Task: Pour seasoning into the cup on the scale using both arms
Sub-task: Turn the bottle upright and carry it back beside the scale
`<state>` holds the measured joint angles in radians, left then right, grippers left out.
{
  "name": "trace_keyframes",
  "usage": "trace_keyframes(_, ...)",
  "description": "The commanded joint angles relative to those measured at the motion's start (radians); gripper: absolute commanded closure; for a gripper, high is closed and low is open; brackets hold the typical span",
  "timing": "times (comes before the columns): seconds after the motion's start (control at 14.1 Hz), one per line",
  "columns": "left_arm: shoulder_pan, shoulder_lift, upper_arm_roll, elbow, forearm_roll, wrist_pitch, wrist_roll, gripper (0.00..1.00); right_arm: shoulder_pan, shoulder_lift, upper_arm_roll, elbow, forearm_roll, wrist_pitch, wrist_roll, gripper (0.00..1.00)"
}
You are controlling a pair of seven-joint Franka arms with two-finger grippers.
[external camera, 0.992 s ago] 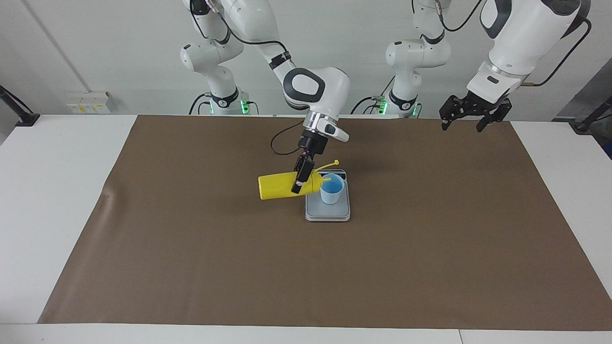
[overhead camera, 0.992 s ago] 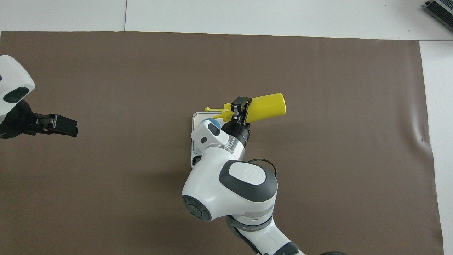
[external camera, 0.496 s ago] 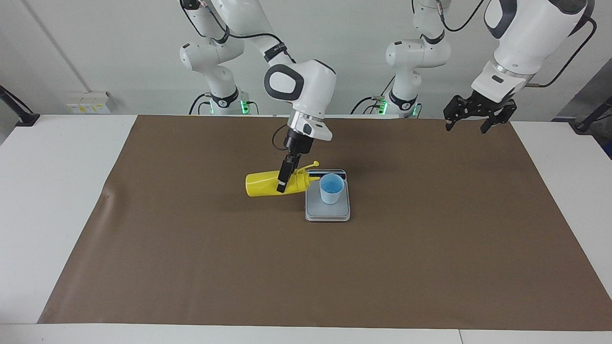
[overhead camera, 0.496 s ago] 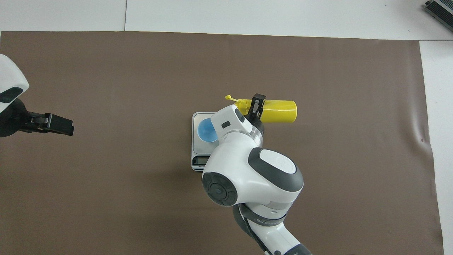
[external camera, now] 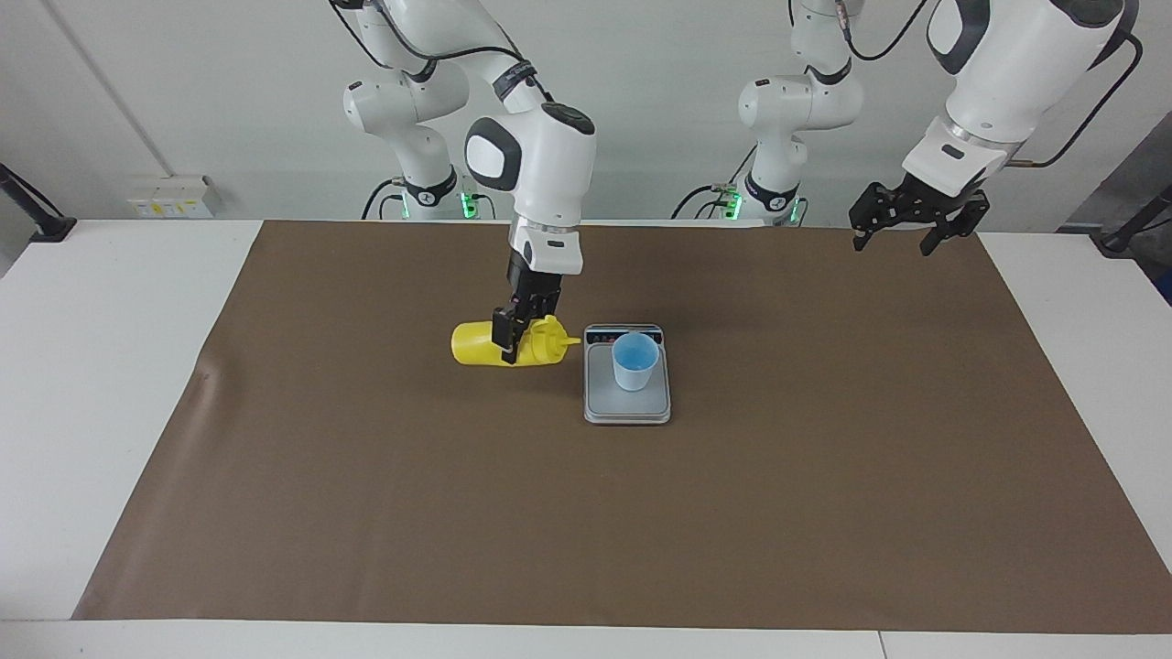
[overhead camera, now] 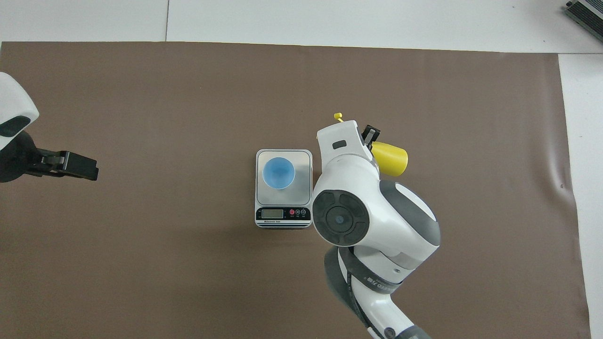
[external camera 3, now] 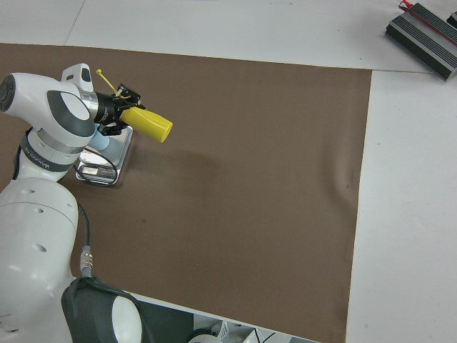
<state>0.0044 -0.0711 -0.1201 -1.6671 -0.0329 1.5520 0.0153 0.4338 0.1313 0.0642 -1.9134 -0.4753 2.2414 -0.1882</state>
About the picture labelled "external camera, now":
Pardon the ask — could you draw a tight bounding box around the yellow squeeze bottle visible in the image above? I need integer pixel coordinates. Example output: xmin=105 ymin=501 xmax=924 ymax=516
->
xmin=451 ymin=315 xmax=582 ymax=368

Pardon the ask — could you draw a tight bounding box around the light blue plastic cup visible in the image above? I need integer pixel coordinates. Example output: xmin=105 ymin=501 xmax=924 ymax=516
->
xmin=612 ymin=333 xmax=661 ymax=393

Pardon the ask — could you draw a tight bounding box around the silver digital kitchen scale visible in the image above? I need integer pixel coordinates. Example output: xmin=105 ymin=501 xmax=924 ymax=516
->
xmin=583 ymin=323 xmax=672 ymax=426

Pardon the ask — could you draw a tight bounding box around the black clamp stand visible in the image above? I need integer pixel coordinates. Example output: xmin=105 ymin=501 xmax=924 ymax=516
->
xmin=0 ymin=163 xmax=78 ymax=243
xmin=1090 ymin=183 xmax=1172 ymax=255

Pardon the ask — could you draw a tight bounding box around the brown paper table mat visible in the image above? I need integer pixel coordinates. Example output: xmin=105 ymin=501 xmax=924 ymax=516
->
xmin=71 ymin=220 xmax=1172 ymax=635

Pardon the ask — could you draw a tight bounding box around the black left base cable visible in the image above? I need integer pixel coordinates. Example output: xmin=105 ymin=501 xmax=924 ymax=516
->
xmin=670 ymin=181 xmax=735 ymax=221

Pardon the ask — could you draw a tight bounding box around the black base cable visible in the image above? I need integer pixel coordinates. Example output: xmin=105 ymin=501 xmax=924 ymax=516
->
xmin=362 ymin=178 xmax=407 ymax=221
xmin=670 ymin=181 xmax=735 ymax=221

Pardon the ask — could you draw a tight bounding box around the black right base cable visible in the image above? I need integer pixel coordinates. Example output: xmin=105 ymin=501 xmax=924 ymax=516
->
xmin=362 ymin=178 xmax=407 ymax=221

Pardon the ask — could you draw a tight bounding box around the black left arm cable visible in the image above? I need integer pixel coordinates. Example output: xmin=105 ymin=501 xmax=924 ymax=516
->
xmin=838 ymin=0 xmax=1145 ymax=168

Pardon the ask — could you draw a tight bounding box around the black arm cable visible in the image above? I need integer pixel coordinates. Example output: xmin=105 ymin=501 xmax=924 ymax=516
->
xmin=838 ymin=0 xmax=1145 ymax=168
xmin=330 ymin=0 xmax=556 ymax=103

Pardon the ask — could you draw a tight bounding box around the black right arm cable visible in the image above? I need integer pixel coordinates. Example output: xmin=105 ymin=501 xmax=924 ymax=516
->
xmin=330 ymin=0 xmax=556 ymax=103

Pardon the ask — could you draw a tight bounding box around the white wall socket box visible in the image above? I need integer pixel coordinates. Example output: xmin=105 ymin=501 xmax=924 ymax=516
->
xmin=126 ymin=176 xmax=222 ymax=219

